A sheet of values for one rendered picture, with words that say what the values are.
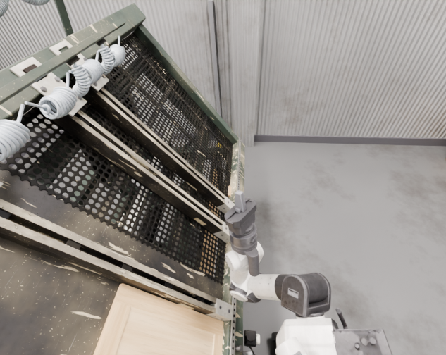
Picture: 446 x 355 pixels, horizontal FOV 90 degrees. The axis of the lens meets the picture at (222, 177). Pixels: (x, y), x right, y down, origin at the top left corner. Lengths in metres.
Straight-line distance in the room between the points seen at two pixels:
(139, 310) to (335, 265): 1.91
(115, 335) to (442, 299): 2.50
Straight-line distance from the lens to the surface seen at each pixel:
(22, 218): 0.77
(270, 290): 0.92
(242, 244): 0.71
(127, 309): 0.91
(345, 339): 0.81
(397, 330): 2.48
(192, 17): 2.99
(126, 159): 0.99
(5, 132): 0.69
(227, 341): 1.24
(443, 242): 3.13
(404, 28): 3.29
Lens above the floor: 2.13
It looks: 46 degrees down
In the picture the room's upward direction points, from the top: 5 degrees counter-clockwise
